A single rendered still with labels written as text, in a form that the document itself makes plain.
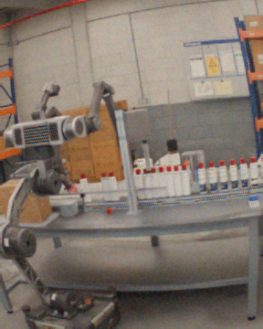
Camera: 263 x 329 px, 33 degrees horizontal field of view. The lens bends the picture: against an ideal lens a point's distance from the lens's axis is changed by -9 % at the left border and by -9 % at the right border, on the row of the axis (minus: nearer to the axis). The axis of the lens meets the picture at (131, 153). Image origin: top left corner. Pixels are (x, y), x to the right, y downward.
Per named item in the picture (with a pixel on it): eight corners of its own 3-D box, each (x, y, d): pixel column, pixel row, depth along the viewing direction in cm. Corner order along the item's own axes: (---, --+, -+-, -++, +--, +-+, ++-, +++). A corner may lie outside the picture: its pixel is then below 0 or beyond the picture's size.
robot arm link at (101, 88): (90, 79, 319) (103, 75, 315) (101, 92, 328) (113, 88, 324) (79, 130, 292) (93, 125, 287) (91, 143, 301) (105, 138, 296)
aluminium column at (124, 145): (139, 210, 314) (123, 108, 304) (137, 212, 310) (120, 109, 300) (132, 211, 315) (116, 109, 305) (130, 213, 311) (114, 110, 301)
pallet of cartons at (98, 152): (143, 187, 757) (131, 99, 736) (127, 202, 680) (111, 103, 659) (75, 191, 796) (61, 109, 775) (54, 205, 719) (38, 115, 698)
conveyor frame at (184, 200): (250, 192, 307) (249, 185, 307) (249, 196, 297) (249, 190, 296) (36, 207, 358) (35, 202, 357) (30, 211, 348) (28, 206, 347)
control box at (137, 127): (152, 138, 311) (147, 109, 308) (131, 143, 300) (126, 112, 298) (142, 137, 319) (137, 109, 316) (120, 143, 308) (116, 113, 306)
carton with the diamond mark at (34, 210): (52, 213, 329) (45, 175, 325) (42, 222, 306) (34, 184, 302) (17, 214, 334) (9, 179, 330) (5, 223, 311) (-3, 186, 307)
